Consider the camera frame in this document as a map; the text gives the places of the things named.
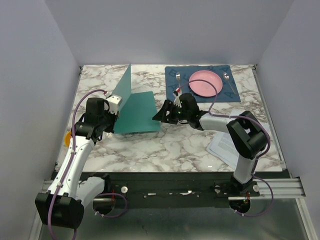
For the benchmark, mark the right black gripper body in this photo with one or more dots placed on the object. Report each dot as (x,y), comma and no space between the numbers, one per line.
(177,113)

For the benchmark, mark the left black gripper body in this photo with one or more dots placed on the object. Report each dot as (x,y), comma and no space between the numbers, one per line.
(108,121)

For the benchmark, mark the teal file folder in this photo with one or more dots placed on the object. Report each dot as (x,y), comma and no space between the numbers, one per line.
(136,110)

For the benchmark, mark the printed paper sheets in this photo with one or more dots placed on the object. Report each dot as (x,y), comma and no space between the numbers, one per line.
(223,148)

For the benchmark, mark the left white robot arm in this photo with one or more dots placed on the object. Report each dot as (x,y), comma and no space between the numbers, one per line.
(64,202)

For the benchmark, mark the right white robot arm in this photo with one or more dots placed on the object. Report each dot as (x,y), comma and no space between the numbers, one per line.
(249,137)

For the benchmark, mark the pink plate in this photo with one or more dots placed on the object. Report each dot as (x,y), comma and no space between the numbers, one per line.
(205,83)

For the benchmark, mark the blue letter placemat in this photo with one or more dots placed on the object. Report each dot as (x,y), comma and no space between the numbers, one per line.
(225,96)

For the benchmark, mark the orange bowl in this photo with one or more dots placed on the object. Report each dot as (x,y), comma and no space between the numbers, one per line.
(67,138)

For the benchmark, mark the silver fork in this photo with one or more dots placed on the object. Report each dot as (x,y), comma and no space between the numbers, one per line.
(178,78)

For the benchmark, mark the silver spoon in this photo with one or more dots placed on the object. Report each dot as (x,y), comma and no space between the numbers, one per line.
(226,77)

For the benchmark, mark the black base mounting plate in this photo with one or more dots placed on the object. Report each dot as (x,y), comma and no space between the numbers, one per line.
(159,190)

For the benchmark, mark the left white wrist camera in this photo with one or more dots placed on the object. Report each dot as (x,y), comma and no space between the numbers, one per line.
(112,104)

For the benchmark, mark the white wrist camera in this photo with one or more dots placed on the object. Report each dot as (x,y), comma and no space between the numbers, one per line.
(112,104)
(177,101)

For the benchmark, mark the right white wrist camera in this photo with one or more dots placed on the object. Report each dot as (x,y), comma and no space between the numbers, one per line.
(177,101)

